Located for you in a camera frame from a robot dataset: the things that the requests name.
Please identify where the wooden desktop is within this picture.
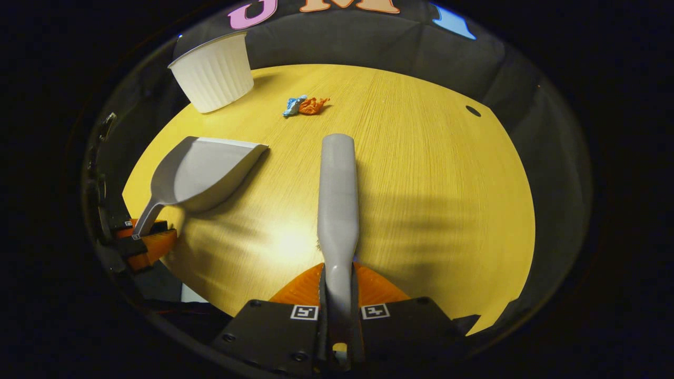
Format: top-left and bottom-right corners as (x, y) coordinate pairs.
(122, 64), (536, 336)

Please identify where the white ribbed garbage bin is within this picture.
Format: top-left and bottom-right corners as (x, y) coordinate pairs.
(167, 31), (255, 114)

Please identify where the grey plastic dustpan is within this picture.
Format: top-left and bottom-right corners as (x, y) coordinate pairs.
(132, 136), (270, 240)

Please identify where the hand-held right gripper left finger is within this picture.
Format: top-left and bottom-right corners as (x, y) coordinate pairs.
(211, 263), (324, 377)

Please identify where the blue paper trash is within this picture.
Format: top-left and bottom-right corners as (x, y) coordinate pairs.
(283, 95), (309, 117)

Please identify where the orange paper trash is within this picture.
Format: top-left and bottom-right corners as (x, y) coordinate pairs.
(299, 97), (331, 116)

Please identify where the small grey broom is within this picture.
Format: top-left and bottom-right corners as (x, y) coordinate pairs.
(316, 133), (361, 369)

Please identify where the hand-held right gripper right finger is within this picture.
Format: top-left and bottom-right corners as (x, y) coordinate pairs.
(354, 262), (464, 369)

